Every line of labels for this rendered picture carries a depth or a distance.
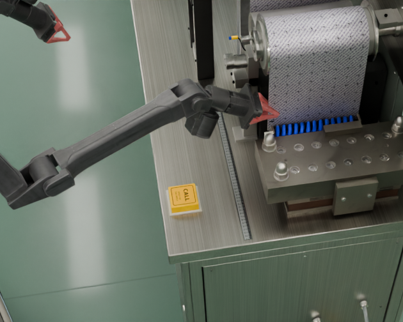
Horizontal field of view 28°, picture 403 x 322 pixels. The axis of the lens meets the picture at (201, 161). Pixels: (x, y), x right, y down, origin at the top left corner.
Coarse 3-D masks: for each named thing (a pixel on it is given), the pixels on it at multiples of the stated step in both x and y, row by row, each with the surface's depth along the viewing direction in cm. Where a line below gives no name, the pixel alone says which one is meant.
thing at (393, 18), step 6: (378, 12) 190; (384, 12) 190; (390, 12) 190; (396, 12) 190; (378, 18) 189; (384, 18) 189; (390, 18) 188; (396, 18) 188; (378, 24) 188; (384, 24) 188; (390, 24) 188; (396, 24) 188; (402, 24) 189
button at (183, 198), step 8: (192, 184) 205; (176, 192) 204; (184, 192) 204; (192, 192) 204; (176, 200) 202; (184, 200) 202; (192, 200) 202; (176, 208) 201; (184, 208) 202; (192, 208) 202
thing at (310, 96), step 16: (272, 80) 191; (288, 80) 192; (304, 80) 192; (320, 80) 193; (336, 80) 194; (352, 80) 195; (272, 96) 195; (288, 96) 196; (304, 96) 197; (320, 96) 197; (336, 96) 198; (352, 96) 199; (288, 112) 200; (304, 112) 201; (320, 112) 202; (336, 112) 203; (352, 112) 204
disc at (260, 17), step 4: (260, 16) 186; (256, 20) 193; (260, 20) 187; (264, 20) 185; (264, 24) 184; (264, 28) 183; (264, 32) 184; (268, 40) 183; (268, 44) 183; (268, 48) 183; (268, 52) 183; (268, 56) 184; (268, 60) 184; (268, 64) 185; (268, 68) 186; (264, 72) 192; (268, 72) 188
